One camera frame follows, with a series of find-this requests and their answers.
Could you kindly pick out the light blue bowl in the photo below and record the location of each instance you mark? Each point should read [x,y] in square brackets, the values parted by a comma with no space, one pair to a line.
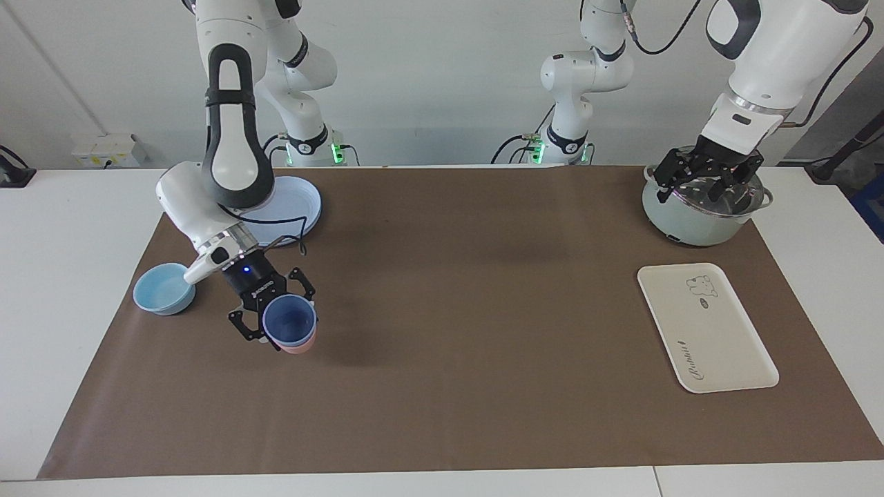
[162,290]

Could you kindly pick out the pink cup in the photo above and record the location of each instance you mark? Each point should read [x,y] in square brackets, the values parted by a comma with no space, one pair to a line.
[300,348]

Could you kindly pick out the light blue plate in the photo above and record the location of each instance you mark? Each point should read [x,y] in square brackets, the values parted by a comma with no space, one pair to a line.
[297,203]

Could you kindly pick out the black slanted pole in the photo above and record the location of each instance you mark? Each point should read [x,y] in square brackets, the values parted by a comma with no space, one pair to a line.
[846,148]

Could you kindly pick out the blue crate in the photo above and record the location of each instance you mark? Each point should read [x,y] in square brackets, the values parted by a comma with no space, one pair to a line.
[871,207]

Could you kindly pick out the white wall socket box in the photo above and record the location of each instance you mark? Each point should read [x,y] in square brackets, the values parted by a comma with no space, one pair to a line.
[110,150]

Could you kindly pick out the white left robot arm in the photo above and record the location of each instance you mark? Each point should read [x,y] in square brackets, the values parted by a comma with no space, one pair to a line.
[773,62]

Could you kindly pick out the blue ribbed cup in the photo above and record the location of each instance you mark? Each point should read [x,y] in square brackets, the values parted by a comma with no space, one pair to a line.
[290,323]

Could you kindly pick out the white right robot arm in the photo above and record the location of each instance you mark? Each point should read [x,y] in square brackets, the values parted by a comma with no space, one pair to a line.
[235,159]

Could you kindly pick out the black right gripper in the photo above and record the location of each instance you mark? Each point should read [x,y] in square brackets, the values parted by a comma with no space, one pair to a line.
[255,283]

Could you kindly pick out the cream rabbit print tray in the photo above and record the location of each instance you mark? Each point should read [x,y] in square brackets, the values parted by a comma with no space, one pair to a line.
[711,338]

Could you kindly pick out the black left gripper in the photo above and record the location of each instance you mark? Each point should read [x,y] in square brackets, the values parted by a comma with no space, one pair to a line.
[715,162]

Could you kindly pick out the brown paper table mat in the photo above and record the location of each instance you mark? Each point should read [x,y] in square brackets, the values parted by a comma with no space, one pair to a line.
[469,345]

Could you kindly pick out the black flat desk object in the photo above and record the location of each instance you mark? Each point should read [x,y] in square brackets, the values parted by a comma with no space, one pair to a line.
[14,172]

